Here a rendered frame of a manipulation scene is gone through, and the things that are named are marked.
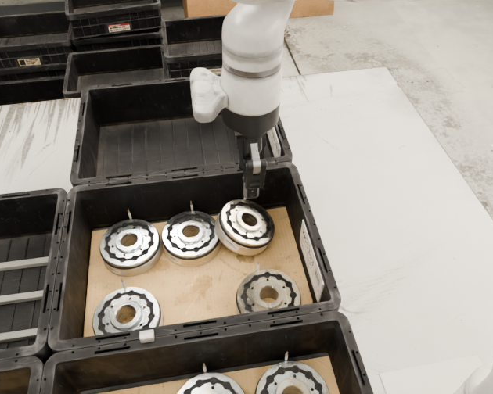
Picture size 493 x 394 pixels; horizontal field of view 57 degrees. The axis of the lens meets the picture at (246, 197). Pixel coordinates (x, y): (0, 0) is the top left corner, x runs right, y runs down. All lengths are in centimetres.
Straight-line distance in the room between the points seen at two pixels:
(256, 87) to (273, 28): 7
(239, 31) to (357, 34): 275
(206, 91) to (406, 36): 281
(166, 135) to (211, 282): 40
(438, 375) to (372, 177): 49
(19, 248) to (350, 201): 70
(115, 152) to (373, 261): 60
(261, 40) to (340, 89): 94
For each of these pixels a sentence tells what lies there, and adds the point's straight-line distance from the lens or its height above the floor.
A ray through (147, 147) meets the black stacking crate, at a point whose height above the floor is 83.
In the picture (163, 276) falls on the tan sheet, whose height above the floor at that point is 83.
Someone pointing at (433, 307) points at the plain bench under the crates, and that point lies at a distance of 98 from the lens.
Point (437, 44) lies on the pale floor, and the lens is 329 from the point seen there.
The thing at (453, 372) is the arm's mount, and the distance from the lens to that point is 92.
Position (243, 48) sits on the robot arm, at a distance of 51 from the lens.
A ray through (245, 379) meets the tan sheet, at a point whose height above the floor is 83.
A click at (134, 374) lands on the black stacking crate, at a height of 86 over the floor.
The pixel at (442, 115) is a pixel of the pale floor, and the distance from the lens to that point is 266.
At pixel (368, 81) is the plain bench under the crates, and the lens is 149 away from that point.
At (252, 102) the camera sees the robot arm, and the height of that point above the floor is 117.
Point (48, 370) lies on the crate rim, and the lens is 66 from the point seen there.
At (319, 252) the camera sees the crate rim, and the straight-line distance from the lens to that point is 72.
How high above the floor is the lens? 150
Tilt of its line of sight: 48 degrees down
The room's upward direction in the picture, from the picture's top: straight up
